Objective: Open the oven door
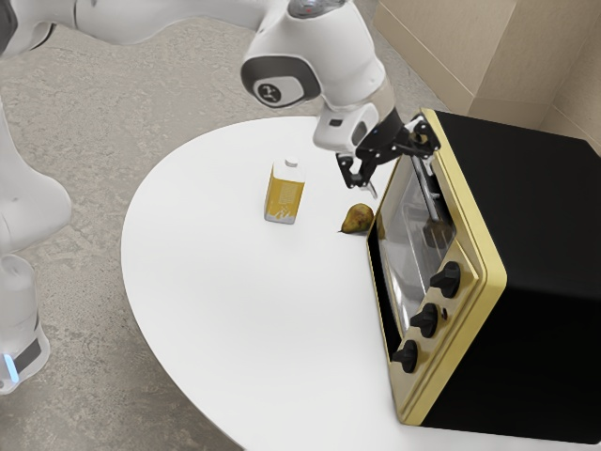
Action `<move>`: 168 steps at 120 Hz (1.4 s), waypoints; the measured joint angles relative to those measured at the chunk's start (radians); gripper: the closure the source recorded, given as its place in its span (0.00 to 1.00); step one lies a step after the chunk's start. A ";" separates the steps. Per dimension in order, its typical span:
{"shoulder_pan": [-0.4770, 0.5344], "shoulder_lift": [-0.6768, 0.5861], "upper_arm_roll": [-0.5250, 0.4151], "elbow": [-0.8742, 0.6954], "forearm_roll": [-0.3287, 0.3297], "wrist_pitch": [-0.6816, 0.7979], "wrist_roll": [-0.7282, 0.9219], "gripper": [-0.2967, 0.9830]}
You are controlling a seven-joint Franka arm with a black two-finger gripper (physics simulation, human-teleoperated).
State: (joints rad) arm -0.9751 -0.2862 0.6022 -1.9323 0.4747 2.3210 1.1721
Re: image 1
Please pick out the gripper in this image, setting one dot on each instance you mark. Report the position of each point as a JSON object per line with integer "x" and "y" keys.
{"x": 382, "y": 136}

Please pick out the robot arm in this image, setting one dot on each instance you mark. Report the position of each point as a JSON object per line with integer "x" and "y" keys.
{"x": 300, "y": 61}

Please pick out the yellow juice carton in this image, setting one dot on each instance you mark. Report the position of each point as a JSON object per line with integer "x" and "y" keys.
{"x": 284, "y": 192}

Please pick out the black and gold toaster oven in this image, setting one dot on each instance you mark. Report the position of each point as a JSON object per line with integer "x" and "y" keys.
{"x": 530, "y": 263}

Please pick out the brown-green pear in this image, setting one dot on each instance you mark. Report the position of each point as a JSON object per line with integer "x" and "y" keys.
{"x": 358, "y": 219}

